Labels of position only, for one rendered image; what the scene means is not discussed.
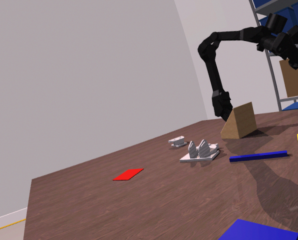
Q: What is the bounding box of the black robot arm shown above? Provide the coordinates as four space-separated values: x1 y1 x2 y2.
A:
197 13 298 122

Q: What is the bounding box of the blue flat plate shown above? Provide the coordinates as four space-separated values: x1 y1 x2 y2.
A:
218 219 298 240

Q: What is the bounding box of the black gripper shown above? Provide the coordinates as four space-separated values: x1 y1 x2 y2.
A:
269 32 298 70

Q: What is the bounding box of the blue long thin bar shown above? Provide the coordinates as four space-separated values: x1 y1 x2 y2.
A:
229 150 288 162

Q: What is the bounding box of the white metal plate with two holes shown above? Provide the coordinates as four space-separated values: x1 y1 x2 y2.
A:
168 136 184 143

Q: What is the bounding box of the red flat plate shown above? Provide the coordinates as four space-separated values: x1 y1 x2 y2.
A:
114 168 143 181

